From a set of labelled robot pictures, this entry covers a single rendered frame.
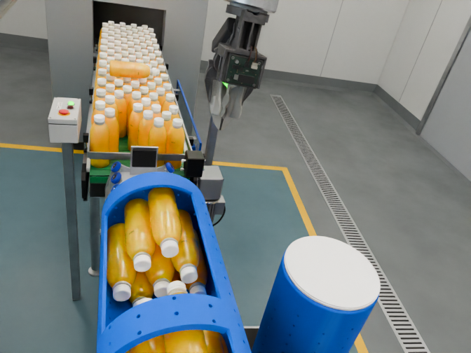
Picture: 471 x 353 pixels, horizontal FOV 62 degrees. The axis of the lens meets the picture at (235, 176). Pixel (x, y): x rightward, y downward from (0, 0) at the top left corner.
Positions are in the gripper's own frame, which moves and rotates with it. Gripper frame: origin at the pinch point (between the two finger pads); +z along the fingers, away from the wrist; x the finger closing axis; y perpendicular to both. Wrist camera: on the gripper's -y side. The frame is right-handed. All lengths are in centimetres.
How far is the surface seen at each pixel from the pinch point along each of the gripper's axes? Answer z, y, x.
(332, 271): 41, -11, 44
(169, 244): 30.9, -3.8, -4.4
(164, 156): 41, -80, -1
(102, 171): 50, -79, -24
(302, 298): 45, -4, 33
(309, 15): -32, -475, 203
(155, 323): 30.2, 20.0, -8.2
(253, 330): 122, -66, 55
